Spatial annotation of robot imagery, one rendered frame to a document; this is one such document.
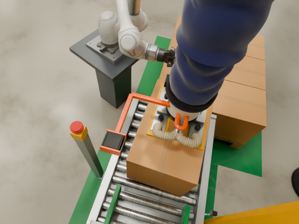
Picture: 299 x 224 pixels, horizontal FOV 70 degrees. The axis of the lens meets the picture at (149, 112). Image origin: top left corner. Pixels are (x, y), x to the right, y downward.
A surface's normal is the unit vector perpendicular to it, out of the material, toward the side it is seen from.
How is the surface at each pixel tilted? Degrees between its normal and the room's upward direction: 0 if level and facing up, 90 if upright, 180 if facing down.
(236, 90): 0
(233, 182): 0
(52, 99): 0
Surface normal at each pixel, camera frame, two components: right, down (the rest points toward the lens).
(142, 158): 0.08, -0.50
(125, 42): -0.07, 0.32
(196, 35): -0.63, 0.70
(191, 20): -0.88, 0.23
